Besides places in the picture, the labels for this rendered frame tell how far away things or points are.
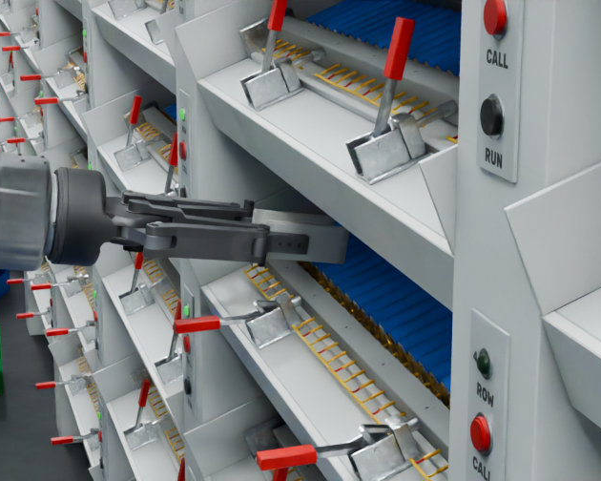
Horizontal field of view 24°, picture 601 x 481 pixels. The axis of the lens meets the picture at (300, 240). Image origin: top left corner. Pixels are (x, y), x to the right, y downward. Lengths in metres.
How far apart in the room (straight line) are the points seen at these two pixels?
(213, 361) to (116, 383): 0.75
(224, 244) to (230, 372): 0.27
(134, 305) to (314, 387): 0.83
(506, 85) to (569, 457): 0.16
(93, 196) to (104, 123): 0.89
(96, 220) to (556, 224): 0.55
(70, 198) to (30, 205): 0.03
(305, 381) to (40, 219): 0.23
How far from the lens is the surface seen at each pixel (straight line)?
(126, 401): 2.03
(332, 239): 1.11
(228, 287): 1.24
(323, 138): 0.92
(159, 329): 1.72
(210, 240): 1.05
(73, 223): 1.05
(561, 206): 0.57
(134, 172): 1.74
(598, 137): 0.57
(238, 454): 1.34
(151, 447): 1.86
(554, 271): 0.58
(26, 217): 1.04
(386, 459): 0.86
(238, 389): 1.32
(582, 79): 0.57
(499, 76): 0.60
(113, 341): 2.02
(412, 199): 0.75
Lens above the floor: 1.10
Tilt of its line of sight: 15 degrees down
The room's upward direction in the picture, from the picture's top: straight up
